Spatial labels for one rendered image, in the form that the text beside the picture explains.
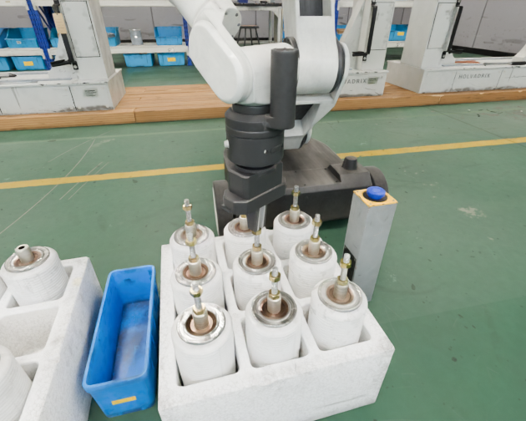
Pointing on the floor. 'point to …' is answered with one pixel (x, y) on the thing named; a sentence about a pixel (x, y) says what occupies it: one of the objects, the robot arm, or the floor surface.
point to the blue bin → (125, 343)
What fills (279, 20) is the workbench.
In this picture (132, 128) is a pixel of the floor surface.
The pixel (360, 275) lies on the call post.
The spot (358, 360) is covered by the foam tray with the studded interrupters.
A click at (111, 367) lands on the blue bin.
